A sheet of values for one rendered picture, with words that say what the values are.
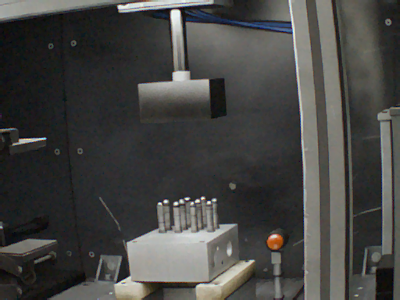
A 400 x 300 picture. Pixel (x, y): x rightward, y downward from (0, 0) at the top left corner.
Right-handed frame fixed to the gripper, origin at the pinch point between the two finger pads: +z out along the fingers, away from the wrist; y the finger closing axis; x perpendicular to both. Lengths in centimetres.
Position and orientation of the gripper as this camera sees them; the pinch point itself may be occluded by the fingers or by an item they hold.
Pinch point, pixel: (23, 198)
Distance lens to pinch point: 81.0
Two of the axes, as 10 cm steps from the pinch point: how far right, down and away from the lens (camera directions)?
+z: 3.2, -0.7, 9.4
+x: -9.4, 0.5, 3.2
